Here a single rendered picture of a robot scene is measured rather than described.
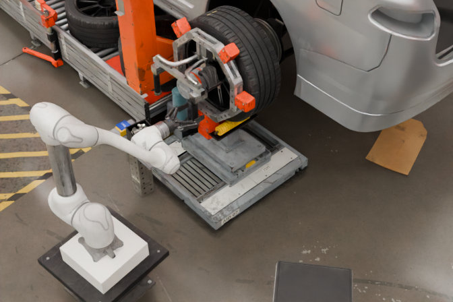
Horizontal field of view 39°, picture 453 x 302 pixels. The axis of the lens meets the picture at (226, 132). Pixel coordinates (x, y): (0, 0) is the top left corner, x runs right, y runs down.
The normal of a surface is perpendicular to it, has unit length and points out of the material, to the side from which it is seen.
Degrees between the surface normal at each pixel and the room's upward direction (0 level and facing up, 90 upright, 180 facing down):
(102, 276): 3
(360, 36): 90
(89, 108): 0
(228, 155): 0
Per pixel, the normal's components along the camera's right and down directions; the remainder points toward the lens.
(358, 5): -0.74, 0.45
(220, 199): 0.00, -0.73
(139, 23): 0.67, 0.51
